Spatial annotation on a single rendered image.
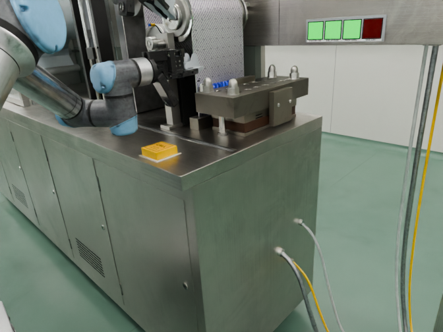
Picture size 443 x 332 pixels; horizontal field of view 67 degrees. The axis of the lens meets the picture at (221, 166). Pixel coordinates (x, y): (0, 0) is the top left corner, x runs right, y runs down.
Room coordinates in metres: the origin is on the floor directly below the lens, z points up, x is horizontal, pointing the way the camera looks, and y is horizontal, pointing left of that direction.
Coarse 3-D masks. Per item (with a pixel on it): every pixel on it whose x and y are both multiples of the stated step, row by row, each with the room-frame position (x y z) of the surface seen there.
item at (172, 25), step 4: (176, 4) 1.13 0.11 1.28; (176, 8) 1.11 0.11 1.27; (176, 12) 1.11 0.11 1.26; (180, 12) 1.11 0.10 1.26; (176, 16) 1.11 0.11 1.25; (180, 16) 1.11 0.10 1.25; (172, 20) 1.13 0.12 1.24; (176, 20) 1.11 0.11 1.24; (180, 20) 1.11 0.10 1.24; (168, 24) 1.14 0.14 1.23; (172, 24) 1.13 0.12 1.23; (176, 24) 1.12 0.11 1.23; (180, 24) 1.12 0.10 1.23; (172, 28) 1.13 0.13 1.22; (176, 28) 1.12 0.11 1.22
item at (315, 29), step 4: (312, 24) 1.16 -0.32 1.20; (316, 24) 1.15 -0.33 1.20; (320, 24) 1.14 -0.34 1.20; (312, 28) 1.16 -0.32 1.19; (316, 28) 1.15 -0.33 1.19; (320, 28) 1.14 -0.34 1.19; (312, 32) 1.16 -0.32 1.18; (316, 32) 1.15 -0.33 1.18; (320, 32) 1.14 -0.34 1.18; (312, 36) 1.16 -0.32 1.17; (316, 36) 1.15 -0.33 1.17; (320, 36) 1.14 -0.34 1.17
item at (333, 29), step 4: (328, 24) 1.13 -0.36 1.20; (332, 24) 1.12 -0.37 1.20; (336, 24) 1.11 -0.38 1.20; (340, 24) 1.10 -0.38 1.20; (328, 28) 1.13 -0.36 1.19; (332, 28) 1.12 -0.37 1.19; (336, 28) 1.11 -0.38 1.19; (340, 28) 1.10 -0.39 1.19; (328, 32) 1.12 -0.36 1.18; (332, 32) 1.12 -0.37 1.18; (336, 32) 1.11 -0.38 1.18; (328, 36) 1.12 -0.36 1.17; (332, 36) 1.11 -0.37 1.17; (336, 36) 1.11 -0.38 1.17
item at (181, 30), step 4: (176, 0) 1.13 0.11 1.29; (180, 0) 1.11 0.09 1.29; (180, 4) 1.11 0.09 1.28; (184, 4) 1.11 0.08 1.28; (180, 8) 1.12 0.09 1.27; (184, 8) 1.10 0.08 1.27; (184, 12) 1.10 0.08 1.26; (184, 16) 1.11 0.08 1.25; (188, 16) 1.10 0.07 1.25; (164, 20) 1.18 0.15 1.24; (184, 20) 1.11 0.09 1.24; (188, 20) 1.11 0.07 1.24; (164, 24) 1.18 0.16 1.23; (184, 24) 1.11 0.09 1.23; (168, 28) 1.16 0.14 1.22; (180, 28) 1.12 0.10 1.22; (184, 28) 1.11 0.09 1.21; (172, 32) 1.15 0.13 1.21; (176, 32) 1.14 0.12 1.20; (180, 32) 1.12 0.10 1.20; (184, 32) 1.12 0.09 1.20; (176, 36) 1.14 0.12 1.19
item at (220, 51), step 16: (192, 32) 1.11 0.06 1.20; (208, 32) 1.15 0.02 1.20; (224, 32) 1.20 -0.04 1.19; (240, 32) 1.26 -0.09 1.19; (192, 48) 1.11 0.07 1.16; (208, 48) 1.15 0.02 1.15; (224, 48) 1.20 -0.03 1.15; (240, 48) 1.26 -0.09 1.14; (208, 64) 1.15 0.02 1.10; (224, 64) 1.20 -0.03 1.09; (240, 64) 1.26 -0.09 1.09; (224, 80) 1.20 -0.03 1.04
